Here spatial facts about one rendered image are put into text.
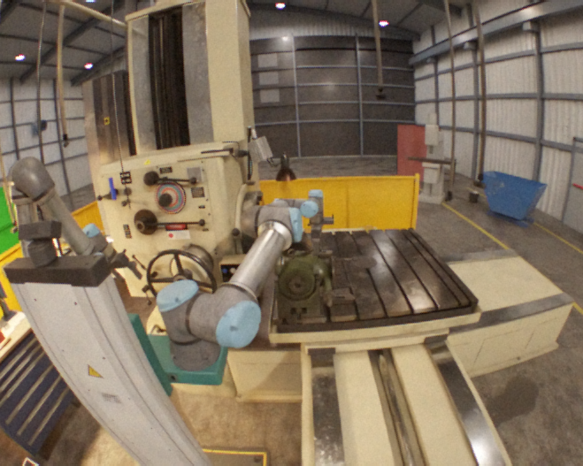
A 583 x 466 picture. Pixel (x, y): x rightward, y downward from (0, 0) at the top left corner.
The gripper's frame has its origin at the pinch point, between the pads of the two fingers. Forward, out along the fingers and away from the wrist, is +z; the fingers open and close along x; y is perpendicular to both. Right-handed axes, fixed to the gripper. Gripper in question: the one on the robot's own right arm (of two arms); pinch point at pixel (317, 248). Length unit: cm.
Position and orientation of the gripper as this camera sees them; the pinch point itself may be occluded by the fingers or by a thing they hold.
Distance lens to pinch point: 152.4
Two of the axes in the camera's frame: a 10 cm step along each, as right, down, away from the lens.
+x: -1.7, 3.8, -9.1
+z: 0.6, 9.2, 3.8
